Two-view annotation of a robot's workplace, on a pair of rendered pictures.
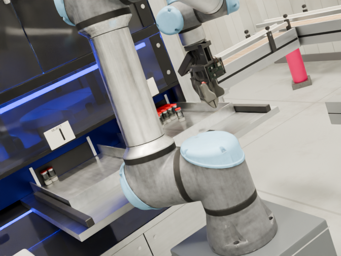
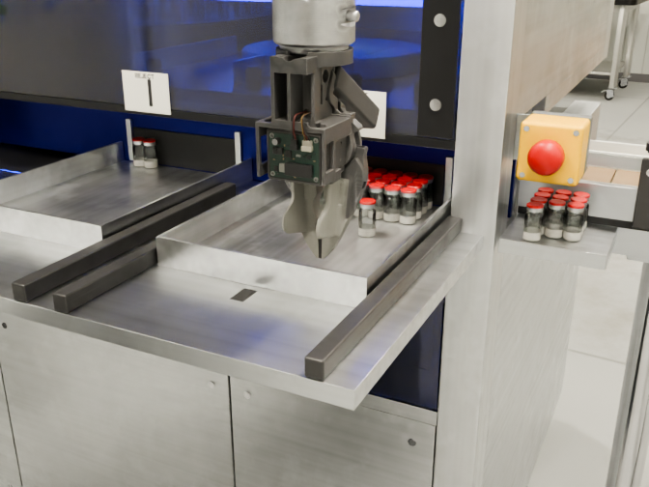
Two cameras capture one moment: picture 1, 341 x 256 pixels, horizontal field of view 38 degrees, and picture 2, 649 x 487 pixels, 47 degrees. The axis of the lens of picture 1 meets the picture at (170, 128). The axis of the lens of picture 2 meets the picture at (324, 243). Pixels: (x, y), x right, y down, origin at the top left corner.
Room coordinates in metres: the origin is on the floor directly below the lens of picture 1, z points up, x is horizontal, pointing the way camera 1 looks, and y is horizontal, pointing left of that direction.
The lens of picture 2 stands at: (1.06, -0.74, 1.22)
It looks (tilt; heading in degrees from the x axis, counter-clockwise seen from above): 21 degrees down; 55
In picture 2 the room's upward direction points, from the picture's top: straight up
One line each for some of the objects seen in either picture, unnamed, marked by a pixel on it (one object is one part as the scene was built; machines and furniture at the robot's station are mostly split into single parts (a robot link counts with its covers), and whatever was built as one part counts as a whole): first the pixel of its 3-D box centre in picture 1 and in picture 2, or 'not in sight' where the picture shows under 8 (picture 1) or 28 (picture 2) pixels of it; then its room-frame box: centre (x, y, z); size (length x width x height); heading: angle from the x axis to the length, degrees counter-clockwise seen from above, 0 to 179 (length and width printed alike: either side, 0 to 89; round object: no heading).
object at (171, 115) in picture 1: (158, 120); (352, 197); (1.65, 0.03, 0.90); 0.18 x 0.02 x 0.05; 119
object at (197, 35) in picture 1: (193, 36); (317, 24); (1.46, -0.16, 1.15); 0.08 x 0.08 x 0.05
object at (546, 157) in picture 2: not in sight; (547, 157); (1.75, -0.20, 0.99); 0.04 x 0.04 x 0.04; 29
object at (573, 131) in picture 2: not in sight; (553, 148); (1.79, -0.18, 1.00); 0.08 x 0.07 x 0.07; 29
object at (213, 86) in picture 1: (217, 92); (327, 222); (1.46, -0.18, 0.97); 0.06 x 0.03 x 0.09; 29
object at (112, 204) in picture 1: (146, 156); (182, 240); (1.42, 0.10, 0.87); 0.70 x 0.48 x 0.02; 119
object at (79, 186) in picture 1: (87, 173); (113, 186); (1.40, 0.28, 0.90); 0.34 x 0.26 x 0.04; 29
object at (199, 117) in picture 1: (173, 123); (324, 222); (1.57, -0.01, 0.90); 0.34 x 0.26 x 0.04; 29
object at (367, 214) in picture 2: (179, 115); (367, 218); (1.61, -0.05, 0.90); 0.02 x 0.02 x 0.04
